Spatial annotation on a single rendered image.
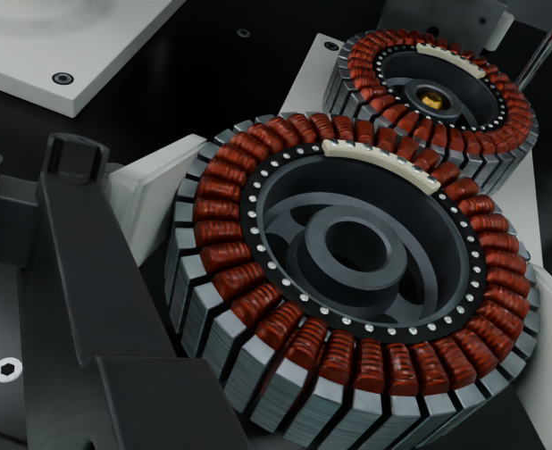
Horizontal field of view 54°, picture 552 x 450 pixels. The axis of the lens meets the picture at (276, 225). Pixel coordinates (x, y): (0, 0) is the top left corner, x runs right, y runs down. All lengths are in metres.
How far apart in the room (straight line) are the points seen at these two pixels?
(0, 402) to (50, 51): 0.18
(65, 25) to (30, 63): 0.04
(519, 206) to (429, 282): 0.14
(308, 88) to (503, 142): 0.11
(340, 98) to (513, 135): 0.09
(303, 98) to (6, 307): 0.19
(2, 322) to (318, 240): 0.12
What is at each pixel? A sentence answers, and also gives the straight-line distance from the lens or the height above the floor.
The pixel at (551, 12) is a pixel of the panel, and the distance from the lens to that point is 0.57.
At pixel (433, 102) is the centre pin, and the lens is 0.31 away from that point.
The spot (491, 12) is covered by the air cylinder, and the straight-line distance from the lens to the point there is 0.42.
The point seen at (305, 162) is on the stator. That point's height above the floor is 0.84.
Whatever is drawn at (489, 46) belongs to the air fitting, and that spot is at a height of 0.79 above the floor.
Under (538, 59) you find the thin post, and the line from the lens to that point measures 0.38.
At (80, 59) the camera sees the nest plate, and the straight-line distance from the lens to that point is 0.31.
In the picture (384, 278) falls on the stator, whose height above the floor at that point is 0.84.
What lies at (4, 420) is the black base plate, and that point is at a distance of 0.20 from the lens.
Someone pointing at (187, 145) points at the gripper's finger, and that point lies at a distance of 0.16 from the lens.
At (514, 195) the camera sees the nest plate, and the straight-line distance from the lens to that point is 0.32.
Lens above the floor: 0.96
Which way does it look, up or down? 47 degrees down
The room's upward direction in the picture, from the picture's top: 20 degrees clockwise
